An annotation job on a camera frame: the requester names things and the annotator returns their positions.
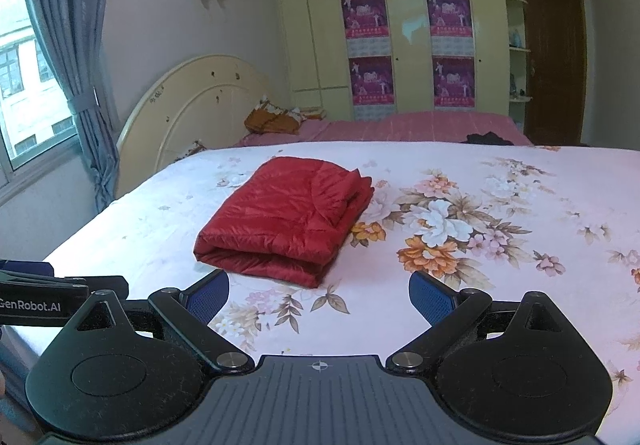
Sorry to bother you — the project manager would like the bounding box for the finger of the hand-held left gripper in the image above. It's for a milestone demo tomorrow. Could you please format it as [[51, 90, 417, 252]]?
[[0, 259, 55, 279], [85, 275, 129, 302]]

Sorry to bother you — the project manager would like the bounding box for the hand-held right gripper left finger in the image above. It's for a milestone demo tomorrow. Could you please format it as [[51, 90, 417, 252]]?
[[65, 269, 256, 373]]

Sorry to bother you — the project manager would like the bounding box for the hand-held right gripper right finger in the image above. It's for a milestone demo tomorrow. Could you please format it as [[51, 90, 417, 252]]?
[[385, 270, 582, 373]]

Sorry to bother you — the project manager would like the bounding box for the red down jacket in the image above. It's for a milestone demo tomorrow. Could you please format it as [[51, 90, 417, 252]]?
[[193, 156, 376, 289]]

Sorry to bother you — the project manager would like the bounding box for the floral white bed sheet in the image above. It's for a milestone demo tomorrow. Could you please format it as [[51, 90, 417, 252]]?
[[15, 141, 640, 445]]

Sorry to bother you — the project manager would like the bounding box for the dark cloth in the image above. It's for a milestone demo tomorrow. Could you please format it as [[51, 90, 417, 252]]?
[[462, 131, 514, 146]]

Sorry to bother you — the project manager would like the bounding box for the pink bed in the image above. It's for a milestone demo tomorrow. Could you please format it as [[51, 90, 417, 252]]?
[[240, 111, 534, 147]]

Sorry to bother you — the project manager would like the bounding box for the orange knitted cloth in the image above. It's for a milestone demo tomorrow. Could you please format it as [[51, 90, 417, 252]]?
[[244, 108, 301, 135]]

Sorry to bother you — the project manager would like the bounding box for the cream wooden headboard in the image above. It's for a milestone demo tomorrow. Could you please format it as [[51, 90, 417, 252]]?
[[116, 54, 281, 199]]

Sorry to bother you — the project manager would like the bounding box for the window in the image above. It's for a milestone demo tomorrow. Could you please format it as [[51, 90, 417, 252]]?
[[0, 0, 84, 187]]

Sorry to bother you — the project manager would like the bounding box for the blue-grey curtain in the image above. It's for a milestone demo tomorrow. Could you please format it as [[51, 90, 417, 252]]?
[[20, 0, 122, 214]]

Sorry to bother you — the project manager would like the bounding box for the corner shelf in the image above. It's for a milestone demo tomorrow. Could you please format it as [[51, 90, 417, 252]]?
[[502, 0, 533, 118]]

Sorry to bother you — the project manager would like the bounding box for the brown wooden door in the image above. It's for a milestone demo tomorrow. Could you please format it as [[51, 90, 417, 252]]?
[[517, 0, 587, 146]]

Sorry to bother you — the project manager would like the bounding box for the purple wall poster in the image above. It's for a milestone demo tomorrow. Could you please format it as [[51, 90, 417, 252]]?
[[432, 57, 476, 112], [341, 0, 390, 54], [426, 0, 474, 57], [349, 56, 396, 119]]

